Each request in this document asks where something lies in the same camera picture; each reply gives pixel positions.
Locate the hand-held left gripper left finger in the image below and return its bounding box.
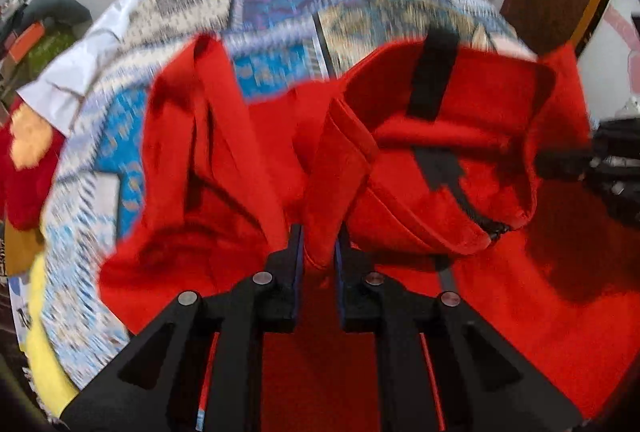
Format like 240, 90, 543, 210
60, 224, 305, 432

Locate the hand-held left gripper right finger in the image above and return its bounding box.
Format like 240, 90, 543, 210
335, 234, 584, 432

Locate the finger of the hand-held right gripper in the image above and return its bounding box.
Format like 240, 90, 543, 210
536, 147, 599, 181

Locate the red zip jacket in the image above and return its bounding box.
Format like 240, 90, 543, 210
97, 32, 640, 432

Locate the pile of mixed clothes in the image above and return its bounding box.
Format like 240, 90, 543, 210
0, 0, 42, 43

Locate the white plastic appliance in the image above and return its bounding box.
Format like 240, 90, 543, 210
612, 96, 640, 119

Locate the white sliding wardrobe door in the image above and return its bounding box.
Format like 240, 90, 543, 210
575, 0, 640, 129

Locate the yellow plush cloth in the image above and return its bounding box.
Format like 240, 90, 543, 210
20, 262, 82, 413

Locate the white bed sheet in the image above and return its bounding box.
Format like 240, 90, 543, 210
17, 0, 147, 139

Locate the orange box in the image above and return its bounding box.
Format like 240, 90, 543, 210
10, 22, 47, 63

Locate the grey neck pillow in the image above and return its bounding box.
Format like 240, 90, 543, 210
20, 0, 94, 30

